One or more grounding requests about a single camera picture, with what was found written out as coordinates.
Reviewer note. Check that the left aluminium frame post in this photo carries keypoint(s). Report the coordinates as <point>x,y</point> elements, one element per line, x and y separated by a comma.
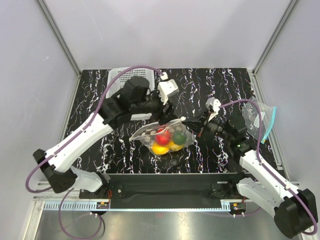
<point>58,35</point>

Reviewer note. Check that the spare clear zip bags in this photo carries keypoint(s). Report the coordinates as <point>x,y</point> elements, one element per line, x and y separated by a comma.
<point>254,119</point>

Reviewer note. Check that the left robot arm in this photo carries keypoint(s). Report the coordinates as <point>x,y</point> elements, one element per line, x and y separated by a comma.
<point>57,163</point>

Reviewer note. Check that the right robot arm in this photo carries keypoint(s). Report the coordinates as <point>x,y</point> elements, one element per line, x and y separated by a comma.
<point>292,209</point>

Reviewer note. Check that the yellow orange fruit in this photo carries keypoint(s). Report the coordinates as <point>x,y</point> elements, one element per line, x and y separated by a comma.
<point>174,147</point>

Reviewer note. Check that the right aluminium frame post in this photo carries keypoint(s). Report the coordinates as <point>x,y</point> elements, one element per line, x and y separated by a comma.
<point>276,33</point>

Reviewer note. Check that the white slotted cable duct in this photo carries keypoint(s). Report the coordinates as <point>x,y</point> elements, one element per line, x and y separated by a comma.
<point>138,206</point>

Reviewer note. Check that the green lime fruit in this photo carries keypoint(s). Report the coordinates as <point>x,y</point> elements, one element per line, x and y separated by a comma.
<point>179,138</point>

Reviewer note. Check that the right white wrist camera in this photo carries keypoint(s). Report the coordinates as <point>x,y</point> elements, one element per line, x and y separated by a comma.
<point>213,105</point>

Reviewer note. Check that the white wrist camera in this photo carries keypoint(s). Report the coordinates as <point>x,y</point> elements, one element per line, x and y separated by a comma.
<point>213,105</point>
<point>167,89</point>

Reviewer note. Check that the yellow lemon fruit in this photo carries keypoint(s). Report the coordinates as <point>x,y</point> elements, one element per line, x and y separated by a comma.
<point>159,149</point>

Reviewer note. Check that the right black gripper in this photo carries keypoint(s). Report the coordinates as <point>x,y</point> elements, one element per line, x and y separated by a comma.
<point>195,124</point>

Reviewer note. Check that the clear dotted zip bag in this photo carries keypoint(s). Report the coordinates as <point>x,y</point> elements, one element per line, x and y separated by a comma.
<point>146,134</point>

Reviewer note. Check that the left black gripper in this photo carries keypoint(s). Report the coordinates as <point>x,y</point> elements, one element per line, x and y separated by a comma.
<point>164,117</point>

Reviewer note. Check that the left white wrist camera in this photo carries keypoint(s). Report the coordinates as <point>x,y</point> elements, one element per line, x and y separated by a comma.
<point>167,89</point>

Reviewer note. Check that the white perforated plastic basket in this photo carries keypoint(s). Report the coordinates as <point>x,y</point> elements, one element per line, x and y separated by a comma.
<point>120,80</point>

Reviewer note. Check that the aluminium frame post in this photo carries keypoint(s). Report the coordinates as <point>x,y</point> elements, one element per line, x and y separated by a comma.
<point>58,35</point>
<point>276,33</point>

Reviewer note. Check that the red apple fruit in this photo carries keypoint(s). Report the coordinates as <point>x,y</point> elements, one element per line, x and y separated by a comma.
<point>164,138</point>

